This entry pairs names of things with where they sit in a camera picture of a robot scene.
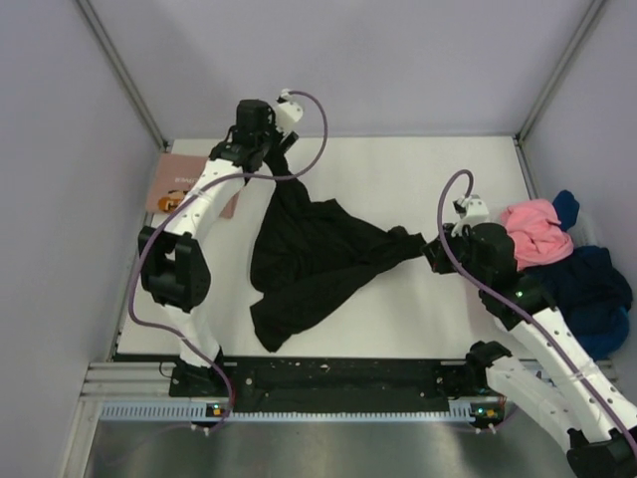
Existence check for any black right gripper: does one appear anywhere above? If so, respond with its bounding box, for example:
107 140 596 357
421 221 488 287

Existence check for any black t shirt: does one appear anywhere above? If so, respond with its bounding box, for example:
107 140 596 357
250 151 425 353

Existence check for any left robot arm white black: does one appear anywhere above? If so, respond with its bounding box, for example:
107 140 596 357
139 100 282 395

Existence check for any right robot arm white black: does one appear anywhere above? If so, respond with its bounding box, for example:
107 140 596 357
283 136 636 477

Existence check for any pink crumpled t shirt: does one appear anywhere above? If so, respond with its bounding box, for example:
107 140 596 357
500 199 574 271

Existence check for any white plastic laundry basket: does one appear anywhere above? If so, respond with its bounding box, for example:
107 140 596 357
489 206 601 248

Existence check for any dark blue crumpled t shirt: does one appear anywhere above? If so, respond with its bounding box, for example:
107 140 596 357
522 190 633 333

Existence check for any folded pink t shirt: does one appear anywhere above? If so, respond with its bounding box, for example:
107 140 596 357
144 152 240 219

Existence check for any bright blue crumpled t shirt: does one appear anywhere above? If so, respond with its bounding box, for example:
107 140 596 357
571 307 630 361

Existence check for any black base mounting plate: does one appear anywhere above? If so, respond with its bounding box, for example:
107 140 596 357
169 356 496 413

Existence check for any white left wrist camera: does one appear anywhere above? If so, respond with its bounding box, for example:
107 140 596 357
273 89 304 135

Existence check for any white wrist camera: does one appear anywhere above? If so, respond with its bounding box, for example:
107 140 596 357
451 194 490 237
273 89 304 135

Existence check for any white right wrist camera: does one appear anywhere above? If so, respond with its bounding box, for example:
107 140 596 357
451 194 490 237

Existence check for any left aluminium corner post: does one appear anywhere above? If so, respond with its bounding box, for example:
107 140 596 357
73 0 169 151

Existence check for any aluminium corner post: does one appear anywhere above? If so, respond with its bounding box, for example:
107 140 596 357
516 0 609 147
73 0 169 151

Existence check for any right aluminium corner post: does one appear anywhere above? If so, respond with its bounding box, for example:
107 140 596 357
516 0 609 147

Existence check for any light blue cable duct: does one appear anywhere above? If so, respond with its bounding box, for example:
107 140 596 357
100 400 502 422

